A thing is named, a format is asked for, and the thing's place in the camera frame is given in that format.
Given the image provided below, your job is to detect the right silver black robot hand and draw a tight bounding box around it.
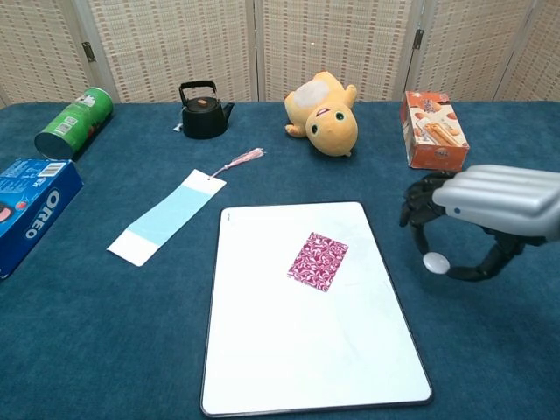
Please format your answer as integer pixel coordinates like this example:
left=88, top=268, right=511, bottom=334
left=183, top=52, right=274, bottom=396
left=398, top=164, right=560, bottom=283

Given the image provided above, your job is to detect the woven folding screen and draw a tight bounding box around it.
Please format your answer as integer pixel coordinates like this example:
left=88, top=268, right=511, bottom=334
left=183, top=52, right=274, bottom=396
left=0, top=0, right=560, bottom=109

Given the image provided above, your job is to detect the green chip can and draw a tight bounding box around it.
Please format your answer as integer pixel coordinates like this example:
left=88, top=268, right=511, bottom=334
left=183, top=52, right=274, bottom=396
left=33, top=87, right=115, bottom=161

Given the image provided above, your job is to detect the orange biscuit box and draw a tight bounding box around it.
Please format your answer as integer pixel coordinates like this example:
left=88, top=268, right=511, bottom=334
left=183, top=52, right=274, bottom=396
left=399, top=90, right=471, bottom=172

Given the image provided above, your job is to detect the black teapot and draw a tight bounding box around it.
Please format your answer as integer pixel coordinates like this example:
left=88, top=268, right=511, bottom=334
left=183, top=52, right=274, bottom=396
left=172, top=80, right=236, bottom=140

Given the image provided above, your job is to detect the blue table cloth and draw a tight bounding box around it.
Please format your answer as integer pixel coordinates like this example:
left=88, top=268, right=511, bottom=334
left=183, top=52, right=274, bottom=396
left=0, top=99, right=560, bottom=420

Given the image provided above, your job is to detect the white magnetic board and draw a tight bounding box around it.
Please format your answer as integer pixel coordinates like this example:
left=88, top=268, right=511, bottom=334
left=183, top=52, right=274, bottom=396
left=199, top=200, right=434, bottom=417

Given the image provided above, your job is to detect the blue white tasselled bookmark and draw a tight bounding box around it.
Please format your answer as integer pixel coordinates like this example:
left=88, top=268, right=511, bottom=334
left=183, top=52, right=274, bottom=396
left=106, top=147, right=266, bottom=268

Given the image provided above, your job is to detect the small white round object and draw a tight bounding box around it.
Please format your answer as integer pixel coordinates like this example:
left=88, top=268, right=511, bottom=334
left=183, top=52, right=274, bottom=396
left=422, top=252, right=452, bottom=276

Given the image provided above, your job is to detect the yellow plush toy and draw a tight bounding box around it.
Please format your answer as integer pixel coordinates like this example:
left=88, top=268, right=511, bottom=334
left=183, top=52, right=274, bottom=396
left=283, top=72, right=359, bottom=158

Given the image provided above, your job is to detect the blue Oreo box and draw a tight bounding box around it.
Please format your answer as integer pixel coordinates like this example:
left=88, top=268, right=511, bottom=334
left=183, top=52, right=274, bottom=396
left=0, top=157, right=85, bottom=280

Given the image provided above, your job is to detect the pink patterned square packet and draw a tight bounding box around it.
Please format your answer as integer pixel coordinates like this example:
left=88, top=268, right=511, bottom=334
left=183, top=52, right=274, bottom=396
left=286, top=231, right=350, bottom=294

